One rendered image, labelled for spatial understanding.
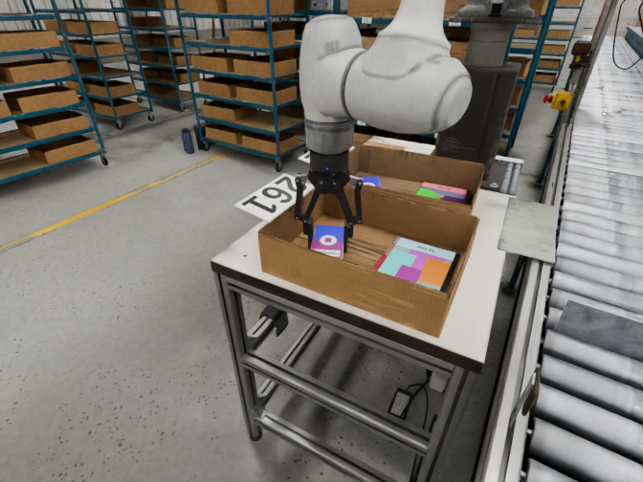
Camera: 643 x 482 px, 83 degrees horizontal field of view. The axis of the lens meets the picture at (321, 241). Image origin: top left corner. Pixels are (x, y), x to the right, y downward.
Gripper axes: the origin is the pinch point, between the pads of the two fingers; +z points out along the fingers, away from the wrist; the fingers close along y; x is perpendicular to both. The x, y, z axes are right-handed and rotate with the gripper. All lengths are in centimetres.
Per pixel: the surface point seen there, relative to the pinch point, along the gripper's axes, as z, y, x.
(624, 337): 3, -51, 20
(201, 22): 12, 461, -1052
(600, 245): 5, -64, -12
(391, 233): 4.0, -14.7, -9.6
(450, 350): 4.9, -23.0, 24.1
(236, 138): 60, 107, -242
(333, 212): 3.1, 0.3, -16.6
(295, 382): 35.9, 6.7, 12.0
